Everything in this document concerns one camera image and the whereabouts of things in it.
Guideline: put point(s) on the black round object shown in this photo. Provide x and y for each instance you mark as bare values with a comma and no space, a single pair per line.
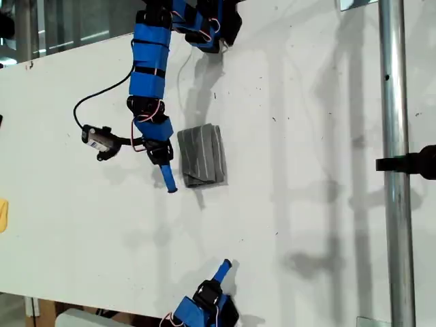
6,25

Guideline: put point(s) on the white box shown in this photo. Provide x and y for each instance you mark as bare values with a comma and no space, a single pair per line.
88,320

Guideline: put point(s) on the black post clamp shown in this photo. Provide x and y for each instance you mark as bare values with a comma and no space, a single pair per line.
408,163

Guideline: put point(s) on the yellow object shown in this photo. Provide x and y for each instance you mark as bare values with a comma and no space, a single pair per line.
3,216

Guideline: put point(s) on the grey striped towel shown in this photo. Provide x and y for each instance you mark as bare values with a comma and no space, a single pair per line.
202,156

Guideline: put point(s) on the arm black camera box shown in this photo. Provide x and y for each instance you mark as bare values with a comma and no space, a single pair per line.
100,143

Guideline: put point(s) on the steel post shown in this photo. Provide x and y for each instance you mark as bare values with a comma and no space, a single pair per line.
396,204

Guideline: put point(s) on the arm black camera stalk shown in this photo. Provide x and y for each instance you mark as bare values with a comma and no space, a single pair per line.
129,139

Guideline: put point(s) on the wooden table leg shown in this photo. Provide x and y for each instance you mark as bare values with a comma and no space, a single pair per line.
46,313

